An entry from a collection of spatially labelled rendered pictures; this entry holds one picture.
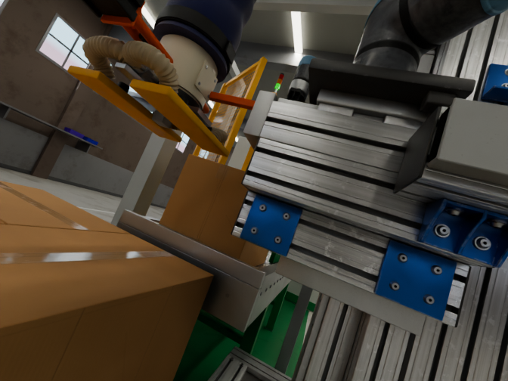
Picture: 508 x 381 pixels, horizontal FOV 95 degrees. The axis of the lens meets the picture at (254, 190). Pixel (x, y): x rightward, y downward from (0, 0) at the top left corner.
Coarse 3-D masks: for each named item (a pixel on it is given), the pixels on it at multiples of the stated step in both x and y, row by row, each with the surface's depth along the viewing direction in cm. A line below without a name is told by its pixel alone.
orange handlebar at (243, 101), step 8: (136, 24) 47; (144, 24) 48; (128, 32) 50; (136, 32) 51; (144, 32) 49; (136, 40) 52; (152, 40) 51; (160, 48) 53; (168, 56) 56; (216, 96) 66; (224, 96) 65; (232, 96) 65; (232, 104) 65; (240, 104) 64; (248, 104) 63; (208, 112) 79
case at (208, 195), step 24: (192, 168) 104; (216, 168) 101; (192, 192) 102; (216, 192) 99; (240, 192) 96; (168, 216) 102; (192, 216) 99; (216, 216) 96; (216, 240) 94; (240, 240) 92
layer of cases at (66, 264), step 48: (0, 192) 81; (0, 240) 47; (48, 240) 56; (96, 240) 69; (144, 240) 91; (0, 288) 33; (48, 288) 37; (96, 288) 43; (144, 288) 50; (192, 288) 68; (0, 336) 27; (48, 336) 32; (96, 336) 40; (144, 336) 54
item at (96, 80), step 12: (72, 72) 52; (84, 72) 51; (96, 72) 50; (96, 84) 54; (108, 84) 53; (120, 84) 60; (108, 96) 59; (120, 96) 56; (120, 108) 66; (132, 108) 62; (144, 108) 64; (144, 120) 70; (156, 132) 80; (168, 132) 75
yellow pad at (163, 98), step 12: (132, 84) 47; (144, 84) 46; (156, 84) 46; (144, 96) 49; (156, 96) 47; (168, 96) 45; (180, 96) 54; (156, 108) 54; (168, 108) 51; (180, 108) 49; (180, 120) 57; (192, 120) 54; (192, 132) 63; (204, 132) 60; (204, 144) 71; (216, 144) 67
